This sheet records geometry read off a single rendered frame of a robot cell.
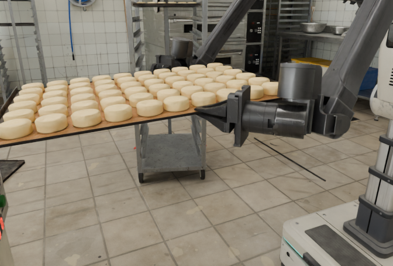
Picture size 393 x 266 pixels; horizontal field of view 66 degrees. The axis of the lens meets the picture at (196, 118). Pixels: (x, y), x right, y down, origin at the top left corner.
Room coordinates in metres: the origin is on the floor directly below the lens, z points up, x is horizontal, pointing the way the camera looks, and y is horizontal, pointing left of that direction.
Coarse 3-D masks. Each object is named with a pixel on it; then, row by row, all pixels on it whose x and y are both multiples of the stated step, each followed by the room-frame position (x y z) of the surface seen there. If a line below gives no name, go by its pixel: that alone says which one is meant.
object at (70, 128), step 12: (96, 96) 0.69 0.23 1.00; (216, 96) 0.65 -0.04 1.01; (264, 96) 0.64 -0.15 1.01; (276, 96) 0.63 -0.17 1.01; (132, 108) 0.59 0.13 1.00; (192, 108) 0.57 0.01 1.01; (132, 120) 0.52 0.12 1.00; (36, 132) 0.48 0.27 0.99; (60, 132) 0.47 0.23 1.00; (72, 132) 0.47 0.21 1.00; (0, 144) 0.43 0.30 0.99
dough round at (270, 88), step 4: (264, 84) 0.67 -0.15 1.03; (268, 84) 0.66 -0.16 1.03; (272, 84) 0.66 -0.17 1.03; (276, 84) 0.66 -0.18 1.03; (264, 88) 0.65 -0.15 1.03; (268, 88) 0.64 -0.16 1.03; (272, 88) 0.64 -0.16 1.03; (276, 88) 0.64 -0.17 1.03; (264, 92) 0.65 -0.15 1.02; (268, 92) 0.64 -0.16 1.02; (272, 92) 0.64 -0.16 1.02; (276, 92) 0.64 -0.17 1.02
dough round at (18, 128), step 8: (8, 120) 0.49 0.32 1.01; (16, 120) 0.48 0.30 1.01; (24, 120) 0.48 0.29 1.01; (0, 128) 0.45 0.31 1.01; (8, 128) 0.45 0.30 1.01; (16, 128) 0.45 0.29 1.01; (24, 128) 0.46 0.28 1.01; (32, 128) 0.48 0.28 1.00; (0, 136) 0.45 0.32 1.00; (8, 136) 0.45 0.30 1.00; (16, 136) 0.45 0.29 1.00; (24, 136) 0.46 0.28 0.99
